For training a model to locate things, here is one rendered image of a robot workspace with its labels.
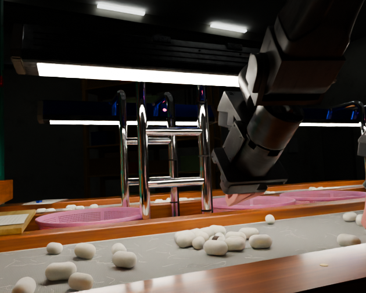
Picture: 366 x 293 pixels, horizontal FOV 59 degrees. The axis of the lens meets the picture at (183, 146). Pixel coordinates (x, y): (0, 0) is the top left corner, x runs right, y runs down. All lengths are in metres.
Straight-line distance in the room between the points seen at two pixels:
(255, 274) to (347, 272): 0.09
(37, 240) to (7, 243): 0.05
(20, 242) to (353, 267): 0.52
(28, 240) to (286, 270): 0.45
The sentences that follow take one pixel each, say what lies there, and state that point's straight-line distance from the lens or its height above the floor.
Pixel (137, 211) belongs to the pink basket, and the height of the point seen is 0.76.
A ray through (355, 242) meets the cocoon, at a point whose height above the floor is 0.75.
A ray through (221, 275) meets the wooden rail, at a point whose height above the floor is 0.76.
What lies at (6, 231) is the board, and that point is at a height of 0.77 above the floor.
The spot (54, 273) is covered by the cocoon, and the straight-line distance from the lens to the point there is 0.45.
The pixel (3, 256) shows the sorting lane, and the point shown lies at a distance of 0.63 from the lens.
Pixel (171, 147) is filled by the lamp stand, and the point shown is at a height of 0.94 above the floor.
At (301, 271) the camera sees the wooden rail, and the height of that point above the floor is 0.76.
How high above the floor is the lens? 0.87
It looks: 4 degrees up
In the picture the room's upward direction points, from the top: 3 degrees counter-clockwise
